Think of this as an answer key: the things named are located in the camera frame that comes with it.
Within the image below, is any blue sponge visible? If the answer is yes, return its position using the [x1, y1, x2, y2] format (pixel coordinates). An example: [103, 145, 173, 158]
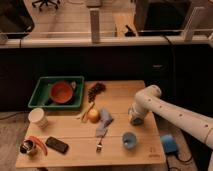
[130, 117, 144, 126]

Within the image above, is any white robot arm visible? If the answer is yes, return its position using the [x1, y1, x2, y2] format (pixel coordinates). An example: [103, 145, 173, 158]
[129, 85, 213, 150]

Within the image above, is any blue cloth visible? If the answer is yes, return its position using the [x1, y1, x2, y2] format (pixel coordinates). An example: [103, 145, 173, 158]
[95, 108, 113, 137]

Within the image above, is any blue cup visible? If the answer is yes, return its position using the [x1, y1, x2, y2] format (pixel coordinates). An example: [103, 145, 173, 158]
[122, 132, 137, 150]

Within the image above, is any bunch of dark grapes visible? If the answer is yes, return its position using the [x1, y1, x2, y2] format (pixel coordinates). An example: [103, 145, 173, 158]
[88, 82, 106, 102]

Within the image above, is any metal fork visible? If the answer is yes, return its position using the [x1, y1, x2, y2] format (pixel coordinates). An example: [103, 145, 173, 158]
[96, 129, 108, 153]

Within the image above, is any banana peel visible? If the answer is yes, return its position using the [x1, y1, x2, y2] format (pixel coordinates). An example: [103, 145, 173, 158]
[76, 102, 94, 123]

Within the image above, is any blue box on floor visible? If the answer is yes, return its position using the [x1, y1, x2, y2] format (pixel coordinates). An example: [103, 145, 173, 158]
[161, 134, 178, 154]

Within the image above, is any small object in bin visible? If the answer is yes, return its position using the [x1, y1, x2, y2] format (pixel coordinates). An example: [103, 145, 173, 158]
[70, 81, 77, 90]

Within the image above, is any orange bowl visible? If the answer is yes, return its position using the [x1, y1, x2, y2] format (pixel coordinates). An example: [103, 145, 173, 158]
[49, 81, 74, 104]

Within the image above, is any black phone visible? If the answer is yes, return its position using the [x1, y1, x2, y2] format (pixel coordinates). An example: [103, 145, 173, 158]
[45, 137, 69, 154]

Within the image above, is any green plastic bin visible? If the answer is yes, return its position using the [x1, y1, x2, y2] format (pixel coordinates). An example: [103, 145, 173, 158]
[28, 76, 84, 111]

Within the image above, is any white paper cup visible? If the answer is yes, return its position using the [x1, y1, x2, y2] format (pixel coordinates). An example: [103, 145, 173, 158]
[28, 108, 48, 128]

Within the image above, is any black monitor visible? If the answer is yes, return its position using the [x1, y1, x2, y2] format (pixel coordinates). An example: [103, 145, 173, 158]
[134, 0, 191, 31]

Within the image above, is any small metal cup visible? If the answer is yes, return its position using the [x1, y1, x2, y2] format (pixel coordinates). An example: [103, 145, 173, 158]
[19, 140, 37, 156]

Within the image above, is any black office chair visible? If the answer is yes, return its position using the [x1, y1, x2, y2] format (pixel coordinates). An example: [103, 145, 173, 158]
[31, 0, 61, 12]

